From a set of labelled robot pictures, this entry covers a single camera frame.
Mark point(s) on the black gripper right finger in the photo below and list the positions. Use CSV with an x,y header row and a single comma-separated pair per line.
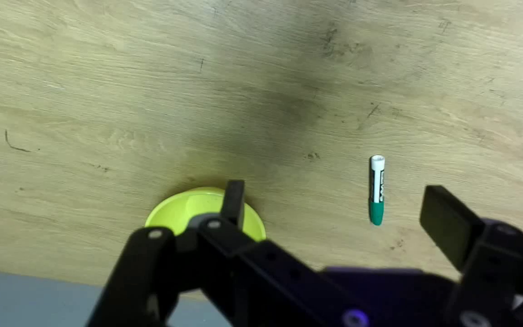
x,y
488,257

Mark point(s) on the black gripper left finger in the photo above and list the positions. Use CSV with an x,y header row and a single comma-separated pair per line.
x,y
252,284

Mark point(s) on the green and white marker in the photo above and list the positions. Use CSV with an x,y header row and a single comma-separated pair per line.
x,y
376,189

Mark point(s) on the yellow plastic bowl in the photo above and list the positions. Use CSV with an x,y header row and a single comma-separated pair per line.
x,y
178,209

